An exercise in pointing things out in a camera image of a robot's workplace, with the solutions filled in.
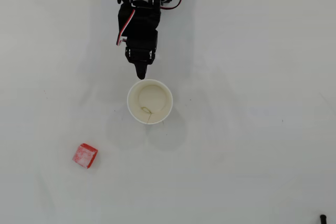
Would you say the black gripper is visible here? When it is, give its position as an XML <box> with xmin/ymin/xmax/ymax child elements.
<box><xmin>124</xmin><ymin>29</ymin><xmax>159</xmax><ymax>80</ymax></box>

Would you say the tan ripple paper cup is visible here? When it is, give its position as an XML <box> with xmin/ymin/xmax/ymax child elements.
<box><xmin>127</xmin><ymin>79</ymin><xmax>174</xmax><ymax>125</ymax></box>

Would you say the red sugar-coated cube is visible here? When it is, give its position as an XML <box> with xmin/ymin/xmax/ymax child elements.
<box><xmin>72</xmin><ymin>143</ymin><xmax>99</xmax><ymax>169</ymax></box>

